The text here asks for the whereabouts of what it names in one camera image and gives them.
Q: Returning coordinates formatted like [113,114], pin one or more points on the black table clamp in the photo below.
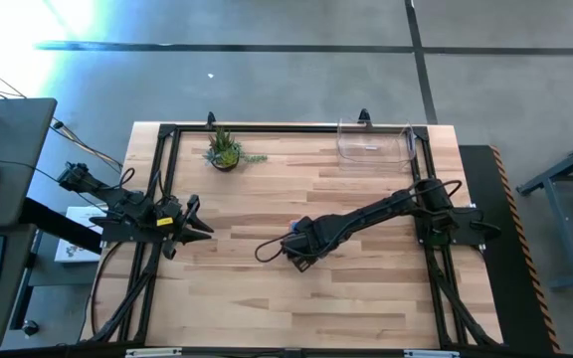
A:
[210,120]
[364,117]

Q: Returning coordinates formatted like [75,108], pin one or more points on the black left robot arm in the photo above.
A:
[127,209]

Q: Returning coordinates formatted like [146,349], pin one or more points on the blue measuring cup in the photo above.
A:
[294,228]

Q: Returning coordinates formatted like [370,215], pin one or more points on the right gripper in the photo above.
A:
[306,243]

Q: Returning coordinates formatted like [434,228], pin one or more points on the white printed box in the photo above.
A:
[72,253]

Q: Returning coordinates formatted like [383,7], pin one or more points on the white metal bracket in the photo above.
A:
[431,354]
[153,352]

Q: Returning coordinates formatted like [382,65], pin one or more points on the black caster wheel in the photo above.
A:
[30,328]

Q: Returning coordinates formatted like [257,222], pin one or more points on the blue-grey metal stand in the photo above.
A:
[556,224]

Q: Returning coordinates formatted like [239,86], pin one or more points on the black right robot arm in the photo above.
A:
[376,211]

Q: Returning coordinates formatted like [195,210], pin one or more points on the yellow label tag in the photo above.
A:
[164,222]

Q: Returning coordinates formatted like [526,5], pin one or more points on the grey side desk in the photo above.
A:
[13,124]

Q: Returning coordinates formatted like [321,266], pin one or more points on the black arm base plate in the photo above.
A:
[122,234]
[458,236]

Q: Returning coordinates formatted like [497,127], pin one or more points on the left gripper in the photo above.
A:
[177,214]

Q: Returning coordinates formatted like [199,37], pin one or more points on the black aluminium table frame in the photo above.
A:
[291,128]

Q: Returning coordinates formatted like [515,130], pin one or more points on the small potted succulent plant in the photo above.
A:
[226,156]

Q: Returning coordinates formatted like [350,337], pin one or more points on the black diagonal support beam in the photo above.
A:
[57,226]

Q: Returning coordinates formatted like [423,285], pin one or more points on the clear plastic basket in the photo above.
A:
[376,149]

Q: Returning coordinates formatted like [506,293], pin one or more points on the black hazard-striped floor mat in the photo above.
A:
[505,298]

